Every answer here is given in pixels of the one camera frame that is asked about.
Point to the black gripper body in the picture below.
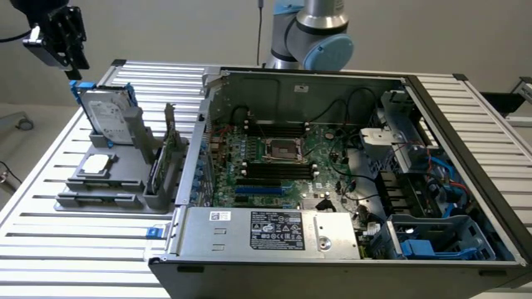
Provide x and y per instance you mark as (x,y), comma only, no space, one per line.
(62,31)

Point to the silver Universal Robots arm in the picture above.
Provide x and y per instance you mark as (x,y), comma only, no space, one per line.
(317,34)

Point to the blue disk bay latch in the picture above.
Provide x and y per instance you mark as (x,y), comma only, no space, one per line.
(417,247)

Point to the grey blue disk bay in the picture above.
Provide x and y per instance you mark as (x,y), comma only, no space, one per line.
(453,230)

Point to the black table corner cap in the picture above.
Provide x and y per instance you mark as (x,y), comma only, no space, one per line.
(119,62)
(461,77)

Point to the grey stand with castor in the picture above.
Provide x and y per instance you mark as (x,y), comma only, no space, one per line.
(21,121)

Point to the silver CPU chip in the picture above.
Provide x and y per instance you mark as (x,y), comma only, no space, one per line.
(97,163)

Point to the green graphics card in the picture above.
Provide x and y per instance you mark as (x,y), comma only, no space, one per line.
(166,149)

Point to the RAM stick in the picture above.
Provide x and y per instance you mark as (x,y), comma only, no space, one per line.
(98,197)
(110,181)

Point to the grey parts rack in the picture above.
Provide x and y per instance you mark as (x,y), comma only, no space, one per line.
(162,199)

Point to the black RAM slot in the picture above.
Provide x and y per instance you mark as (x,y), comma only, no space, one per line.
(279,172)
(277,122)
(279,163)
(279,168)
(277,126)
(279,176)
(277,130)

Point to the blue case side latch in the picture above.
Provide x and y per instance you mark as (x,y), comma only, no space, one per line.
(154,232)

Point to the CPU socket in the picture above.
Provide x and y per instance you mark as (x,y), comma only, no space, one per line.
(283,149)

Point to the long black expansion slot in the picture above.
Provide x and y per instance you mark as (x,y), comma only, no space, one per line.
(259,182)

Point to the short black expansion slot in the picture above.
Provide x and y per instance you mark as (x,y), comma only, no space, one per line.
(242,199)

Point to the blue expansion slot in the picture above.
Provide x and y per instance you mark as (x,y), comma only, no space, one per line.
(259,190)

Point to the silver coin battery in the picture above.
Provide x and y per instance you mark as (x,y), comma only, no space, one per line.
(330,135)

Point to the green motherboard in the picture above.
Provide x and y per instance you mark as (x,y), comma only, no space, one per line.
(325,174)

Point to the silver power supply unit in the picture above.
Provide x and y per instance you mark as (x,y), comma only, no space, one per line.
(266,232)

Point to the grey metal drive cage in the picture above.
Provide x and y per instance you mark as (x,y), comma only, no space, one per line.
(406,134)

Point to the black open PC case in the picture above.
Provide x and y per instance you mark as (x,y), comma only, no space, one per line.
(333,274)

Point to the silver black wrist camera box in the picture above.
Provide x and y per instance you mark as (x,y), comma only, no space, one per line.
(42,50)

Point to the hard disk with blue bracket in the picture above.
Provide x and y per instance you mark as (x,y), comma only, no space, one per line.
(107,116)

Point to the aluminium frame with black bracket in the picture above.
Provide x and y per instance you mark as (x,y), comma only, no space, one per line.
(505,101)

